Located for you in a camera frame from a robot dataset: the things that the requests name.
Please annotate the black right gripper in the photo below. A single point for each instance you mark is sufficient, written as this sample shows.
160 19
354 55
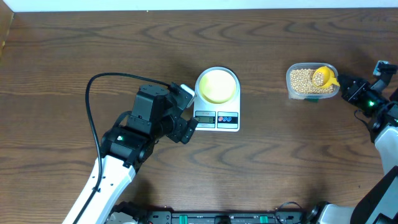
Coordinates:
351 94

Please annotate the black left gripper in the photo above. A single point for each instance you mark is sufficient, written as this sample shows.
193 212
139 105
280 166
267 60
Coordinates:
184 129

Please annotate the yellow measuring scoop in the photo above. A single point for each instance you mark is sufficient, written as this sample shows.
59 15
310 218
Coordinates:
324 77

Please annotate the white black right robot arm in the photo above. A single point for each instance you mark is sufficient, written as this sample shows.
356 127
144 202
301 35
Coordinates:
380 204

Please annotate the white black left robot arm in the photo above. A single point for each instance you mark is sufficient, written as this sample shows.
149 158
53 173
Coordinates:
157 112

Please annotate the white digital kitchen scale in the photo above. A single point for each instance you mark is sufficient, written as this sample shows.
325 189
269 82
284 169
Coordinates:
218 117

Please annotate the yellow plastic bowl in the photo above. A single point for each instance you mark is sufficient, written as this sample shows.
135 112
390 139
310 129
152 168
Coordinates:
217 86

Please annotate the clear plastic container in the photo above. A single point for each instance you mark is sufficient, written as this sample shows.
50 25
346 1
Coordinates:
309 65

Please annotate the pile of soybeans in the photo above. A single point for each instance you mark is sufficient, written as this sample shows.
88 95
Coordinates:
301 81

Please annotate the cardboard side panel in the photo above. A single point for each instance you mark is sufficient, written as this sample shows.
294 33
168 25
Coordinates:
6 18

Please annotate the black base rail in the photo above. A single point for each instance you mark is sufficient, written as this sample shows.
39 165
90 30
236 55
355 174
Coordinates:
127 212

